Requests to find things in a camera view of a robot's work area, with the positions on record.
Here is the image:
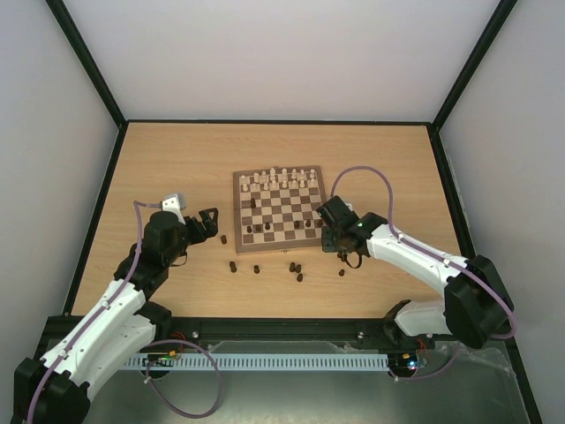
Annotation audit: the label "white slotted cable duct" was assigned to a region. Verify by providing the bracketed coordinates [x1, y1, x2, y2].
[151, 353, 389, 372]

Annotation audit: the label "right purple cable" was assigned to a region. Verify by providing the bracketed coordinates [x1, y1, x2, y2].
[329, 165, 517, 382]

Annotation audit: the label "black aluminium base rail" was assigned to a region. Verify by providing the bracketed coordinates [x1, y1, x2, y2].
[43, 300, 509, 354]

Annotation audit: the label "light pieces back rows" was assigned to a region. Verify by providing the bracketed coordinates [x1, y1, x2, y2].
[233, 165, 324, 195]

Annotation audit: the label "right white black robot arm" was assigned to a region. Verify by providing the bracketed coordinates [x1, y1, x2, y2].
[316, 196, 513, 349]

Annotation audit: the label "purple cable loop front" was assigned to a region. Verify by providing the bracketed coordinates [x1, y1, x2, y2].
[143, 337, 223, 416]

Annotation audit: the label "dark piece front centre pair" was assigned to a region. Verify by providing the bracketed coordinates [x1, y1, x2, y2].
[290, 262, 302, 273]

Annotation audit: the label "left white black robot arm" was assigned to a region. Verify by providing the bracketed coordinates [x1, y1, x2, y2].
[13, 199, 218, 423]

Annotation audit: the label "wooden chess board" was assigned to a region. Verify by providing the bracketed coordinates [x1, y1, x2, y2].
[233, 181, 327, 254]

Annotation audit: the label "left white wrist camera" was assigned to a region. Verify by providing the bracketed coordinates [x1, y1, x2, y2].
[161, 193, 186, 217]

